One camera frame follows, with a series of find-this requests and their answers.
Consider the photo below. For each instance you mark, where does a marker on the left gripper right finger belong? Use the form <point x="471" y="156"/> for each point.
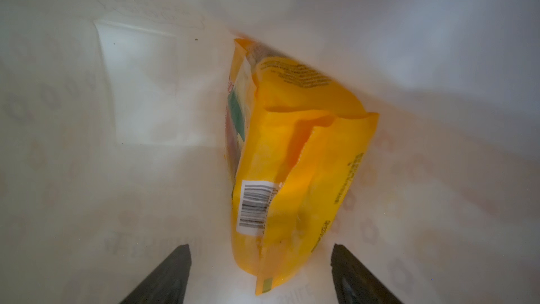
<point x="354" y="283"/>

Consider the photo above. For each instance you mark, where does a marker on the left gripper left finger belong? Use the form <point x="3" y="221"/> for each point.
<point x="167" y="283"/>

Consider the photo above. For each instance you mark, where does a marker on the white printed paper bag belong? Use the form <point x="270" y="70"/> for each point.
<point x="113" y="145"/>

